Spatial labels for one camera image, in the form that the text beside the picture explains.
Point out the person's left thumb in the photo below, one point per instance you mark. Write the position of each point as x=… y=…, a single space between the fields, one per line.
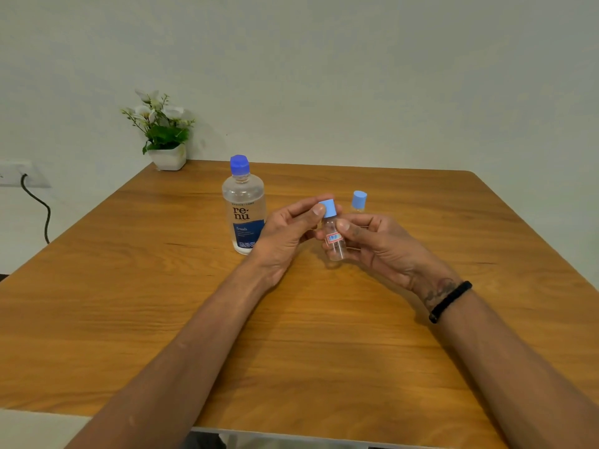
x=312 y=218

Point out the person's left hand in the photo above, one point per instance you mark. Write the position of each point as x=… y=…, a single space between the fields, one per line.
x=280 y=238

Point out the black wristband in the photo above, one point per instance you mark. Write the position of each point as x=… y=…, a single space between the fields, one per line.
x=450 y=301

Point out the person's right thumb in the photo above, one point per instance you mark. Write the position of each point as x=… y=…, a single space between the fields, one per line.
x=358 y=229

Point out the white wall socket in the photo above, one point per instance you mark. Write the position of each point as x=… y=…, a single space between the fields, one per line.
x=14 y=172

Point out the person's right forearm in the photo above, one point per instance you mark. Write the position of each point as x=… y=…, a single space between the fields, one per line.
x=514 y=378

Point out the small clear blue-capped bottle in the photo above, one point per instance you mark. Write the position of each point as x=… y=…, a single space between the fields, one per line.
x=359 y=200

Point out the small clear red-labelled bottle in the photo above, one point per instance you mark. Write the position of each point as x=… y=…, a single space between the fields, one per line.
x=335 y=245

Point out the white potted flower plant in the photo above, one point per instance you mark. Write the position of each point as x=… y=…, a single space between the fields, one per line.
x=164 y=135

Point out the person's right hand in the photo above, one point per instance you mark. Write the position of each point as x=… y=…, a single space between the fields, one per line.
x=393 y=252

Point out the blue small bottle cap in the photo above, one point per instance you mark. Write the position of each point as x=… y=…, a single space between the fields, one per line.
x=329 y=208

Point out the large clear blue-capped solution bottle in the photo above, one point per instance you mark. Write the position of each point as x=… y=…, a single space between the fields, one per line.
x=243 y=205

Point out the person's left forearm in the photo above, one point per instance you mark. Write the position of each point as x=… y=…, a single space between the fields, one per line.
x=187 y=360

